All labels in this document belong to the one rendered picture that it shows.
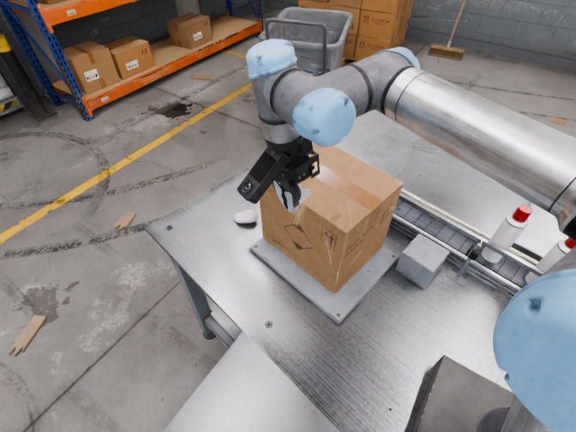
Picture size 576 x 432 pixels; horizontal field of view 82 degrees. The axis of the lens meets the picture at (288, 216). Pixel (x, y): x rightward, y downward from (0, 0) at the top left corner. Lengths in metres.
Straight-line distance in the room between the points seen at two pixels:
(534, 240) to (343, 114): 0.94
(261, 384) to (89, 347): 1.32
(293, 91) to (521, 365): 0.39
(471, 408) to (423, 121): 0.64
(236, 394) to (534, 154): 0.75
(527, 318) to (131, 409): 1.72
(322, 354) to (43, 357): 1.57
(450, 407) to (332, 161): 0.64
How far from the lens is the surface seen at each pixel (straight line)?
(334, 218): 0.77
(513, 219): 1.04
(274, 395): 0.88
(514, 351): 0.33
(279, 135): 0.58
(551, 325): 0.29
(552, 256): 1.07
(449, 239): 1.16
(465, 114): 0.46
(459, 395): 0.91
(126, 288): 2.17
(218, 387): 0.90
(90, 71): 3.80
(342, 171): 0.90
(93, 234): 2.54
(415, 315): 1.02
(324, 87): 0.47
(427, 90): 0.49
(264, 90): 0.53
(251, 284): 1.01
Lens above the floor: 1.68
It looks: 47 degrees down
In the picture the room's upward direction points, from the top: straight up
